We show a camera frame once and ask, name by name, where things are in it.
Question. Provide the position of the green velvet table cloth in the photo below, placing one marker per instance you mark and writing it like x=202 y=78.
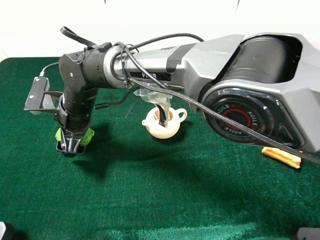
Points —
x=131 y=186

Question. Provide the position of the cream teapot without lid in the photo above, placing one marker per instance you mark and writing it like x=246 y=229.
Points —
x=176 y=117

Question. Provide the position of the green lime fruit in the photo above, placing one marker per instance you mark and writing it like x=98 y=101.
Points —
x=85 y=140

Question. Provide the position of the waffle pastry slice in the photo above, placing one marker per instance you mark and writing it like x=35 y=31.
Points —
x=282 y=156

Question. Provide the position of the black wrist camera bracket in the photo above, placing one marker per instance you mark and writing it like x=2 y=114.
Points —
x=40 y=99

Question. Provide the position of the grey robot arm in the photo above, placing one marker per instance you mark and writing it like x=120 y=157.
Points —
x=269 y=82

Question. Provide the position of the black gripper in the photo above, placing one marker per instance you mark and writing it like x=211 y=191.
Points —
x=73 y=130

